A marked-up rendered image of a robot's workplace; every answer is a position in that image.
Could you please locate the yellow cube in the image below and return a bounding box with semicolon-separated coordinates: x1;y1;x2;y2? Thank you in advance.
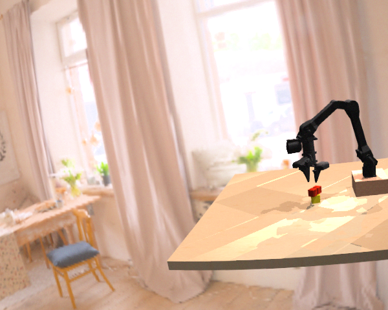
311;194;321;204

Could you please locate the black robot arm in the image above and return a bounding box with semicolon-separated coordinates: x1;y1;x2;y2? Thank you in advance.
286;99;378;178

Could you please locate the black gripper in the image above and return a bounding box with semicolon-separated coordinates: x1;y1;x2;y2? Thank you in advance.
292;149;329;183

